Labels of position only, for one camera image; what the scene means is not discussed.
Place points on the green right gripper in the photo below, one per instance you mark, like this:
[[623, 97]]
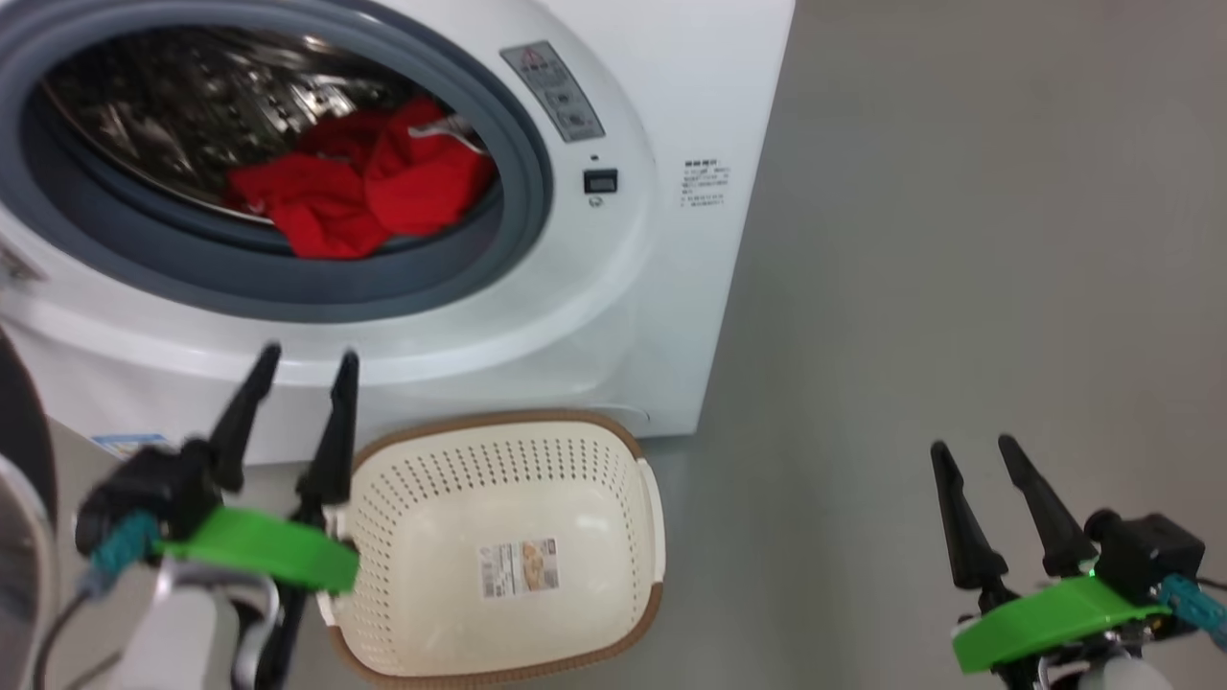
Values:
[[1054, 618]]

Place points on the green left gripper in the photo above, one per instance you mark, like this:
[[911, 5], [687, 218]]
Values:
[[268, 548]]

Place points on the red and white garment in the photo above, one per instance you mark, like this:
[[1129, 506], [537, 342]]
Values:
[[316, 206]]

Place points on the black washer door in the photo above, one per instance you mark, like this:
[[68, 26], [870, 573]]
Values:
[[19, 431]]

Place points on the cream perforated basket, brown rim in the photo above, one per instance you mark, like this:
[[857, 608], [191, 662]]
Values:
[[431, 594]]

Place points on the printed sticker label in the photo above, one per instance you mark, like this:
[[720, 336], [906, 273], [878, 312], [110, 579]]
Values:
[[518, 567]]

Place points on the stainless steel washer drum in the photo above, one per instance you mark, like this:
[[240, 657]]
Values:
[[173, 105]]

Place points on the white front-load washing machine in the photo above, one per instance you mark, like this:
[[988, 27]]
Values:
[[671, 335]]

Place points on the black door latch socket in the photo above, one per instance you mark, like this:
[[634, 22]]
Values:
[[601, 181]]

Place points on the blue energy label sticker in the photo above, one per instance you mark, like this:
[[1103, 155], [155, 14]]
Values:
[[129, 445]]

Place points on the grey warning sticker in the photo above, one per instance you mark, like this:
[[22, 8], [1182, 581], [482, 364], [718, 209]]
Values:
[[554, 91]]

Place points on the small printed text sticker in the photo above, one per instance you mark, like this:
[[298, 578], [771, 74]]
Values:
[[706, 182]]

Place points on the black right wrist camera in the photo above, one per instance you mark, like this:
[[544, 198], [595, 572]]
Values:
[[1150, 556]]

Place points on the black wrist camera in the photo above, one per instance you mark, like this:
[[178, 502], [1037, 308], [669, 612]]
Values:
[[1150, 556], [144, 489]]

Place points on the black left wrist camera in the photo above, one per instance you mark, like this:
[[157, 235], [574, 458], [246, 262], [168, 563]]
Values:
[[144, 489]]

